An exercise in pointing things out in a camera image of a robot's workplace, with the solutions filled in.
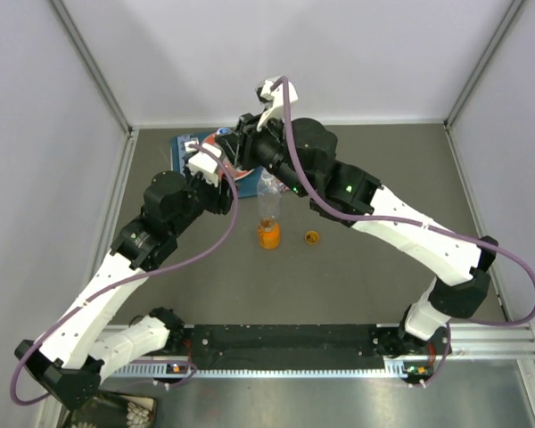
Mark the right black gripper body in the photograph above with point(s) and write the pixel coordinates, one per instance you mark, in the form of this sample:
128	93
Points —
260	147

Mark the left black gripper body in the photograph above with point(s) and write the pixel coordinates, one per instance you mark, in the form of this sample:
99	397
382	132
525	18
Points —
206	196

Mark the clear bottle orange base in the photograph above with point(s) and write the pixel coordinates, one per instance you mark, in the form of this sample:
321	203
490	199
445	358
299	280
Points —
269	200

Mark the orange bottle cap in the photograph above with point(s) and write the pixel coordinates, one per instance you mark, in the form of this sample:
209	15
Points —
312	237

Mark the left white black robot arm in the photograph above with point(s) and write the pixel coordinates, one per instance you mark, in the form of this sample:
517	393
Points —
70	361

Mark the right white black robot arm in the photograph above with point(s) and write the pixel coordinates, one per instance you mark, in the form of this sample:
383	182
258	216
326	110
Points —
362	203

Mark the red teal patterned plate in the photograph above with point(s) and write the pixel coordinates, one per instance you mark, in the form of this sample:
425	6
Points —
236	172

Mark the blue patterned placemat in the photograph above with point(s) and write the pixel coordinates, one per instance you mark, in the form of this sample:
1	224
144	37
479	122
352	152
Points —
246	187

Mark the colourful mandala napkin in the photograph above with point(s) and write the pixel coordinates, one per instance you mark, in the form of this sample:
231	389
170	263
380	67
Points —
282	187

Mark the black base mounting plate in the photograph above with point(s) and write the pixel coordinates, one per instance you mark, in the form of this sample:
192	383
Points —
298	346

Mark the floral patterned box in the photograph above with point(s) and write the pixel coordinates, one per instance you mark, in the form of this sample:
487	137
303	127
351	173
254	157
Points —
109	409

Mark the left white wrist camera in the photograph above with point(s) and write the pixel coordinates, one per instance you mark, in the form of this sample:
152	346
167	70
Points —
199	161

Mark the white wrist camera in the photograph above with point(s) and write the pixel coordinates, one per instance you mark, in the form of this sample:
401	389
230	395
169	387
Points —
199	161
277	95

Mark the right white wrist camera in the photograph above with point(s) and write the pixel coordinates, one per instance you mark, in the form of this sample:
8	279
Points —
277	95

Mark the grey slotted cable duct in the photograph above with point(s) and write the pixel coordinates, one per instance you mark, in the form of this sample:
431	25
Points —
173	370

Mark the aluminium frame rail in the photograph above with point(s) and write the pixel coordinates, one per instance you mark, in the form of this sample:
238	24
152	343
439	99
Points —
463	340

